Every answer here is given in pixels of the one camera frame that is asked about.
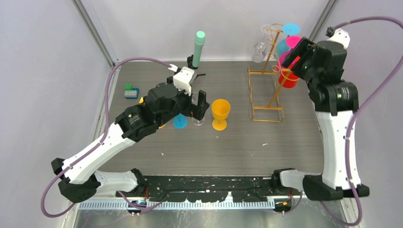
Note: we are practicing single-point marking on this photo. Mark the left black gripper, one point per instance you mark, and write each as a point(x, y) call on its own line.
point(196, 111)

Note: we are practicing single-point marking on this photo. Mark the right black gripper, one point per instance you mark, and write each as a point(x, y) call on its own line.
point(305, 48)

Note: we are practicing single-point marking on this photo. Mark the clear wine glass front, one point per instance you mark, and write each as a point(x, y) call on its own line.
point(197, 122)

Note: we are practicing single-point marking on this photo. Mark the clear wine glass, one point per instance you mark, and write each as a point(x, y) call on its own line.
point(197, 122)
point(259, 53)

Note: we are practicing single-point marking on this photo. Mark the red wine glass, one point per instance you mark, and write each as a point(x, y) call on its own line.
point(291, 79)

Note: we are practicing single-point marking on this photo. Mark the blue wine glass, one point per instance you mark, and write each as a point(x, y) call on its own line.
point(180, 121)

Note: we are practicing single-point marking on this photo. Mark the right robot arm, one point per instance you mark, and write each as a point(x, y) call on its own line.
point(321, 66)

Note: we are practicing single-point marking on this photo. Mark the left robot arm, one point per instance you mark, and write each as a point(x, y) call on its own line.
point(80, 178)

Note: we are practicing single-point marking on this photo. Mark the magenta wine glass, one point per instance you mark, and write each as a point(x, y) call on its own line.
point(291, 42)

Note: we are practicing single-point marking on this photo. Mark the cyan wine glass back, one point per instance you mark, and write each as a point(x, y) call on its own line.
point(289, 29)

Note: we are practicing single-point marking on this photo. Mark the clear wine glass back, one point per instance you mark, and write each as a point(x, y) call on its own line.
point(259, 53)

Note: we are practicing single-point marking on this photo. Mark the mint green microphone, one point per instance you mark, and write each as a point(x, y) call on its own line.
point(199, 42)

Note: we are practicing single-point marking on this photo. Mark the blue toy block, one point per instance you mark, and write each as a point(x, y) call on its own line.
point(131, 94)

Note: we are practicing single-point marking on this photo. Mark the green toy block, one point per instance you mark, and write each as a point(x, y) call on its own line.
point(128, 87)

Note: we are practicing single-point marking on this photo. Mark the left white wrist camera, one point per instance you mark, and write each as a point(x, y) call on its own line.
point(183, 79)

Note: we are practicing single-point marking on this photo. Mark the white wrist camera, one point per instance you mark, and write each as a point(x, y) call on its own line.
point(183, 79)
point(339, 36)

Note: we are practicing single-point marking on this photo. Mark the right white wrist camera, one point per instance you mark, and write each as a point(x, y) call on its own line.
point(339, 36)

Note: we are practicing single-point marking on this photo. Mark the gold wire glass rack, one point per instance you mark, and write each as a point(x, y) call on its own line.
point(272, 111)

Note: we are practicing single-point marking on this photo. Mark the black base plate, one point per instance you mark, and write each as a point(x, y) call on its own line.
point(211, 189)

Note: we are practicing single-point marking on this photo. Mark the aluminium frame rail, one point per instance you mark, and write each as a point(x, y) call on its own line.
point(117, 201)

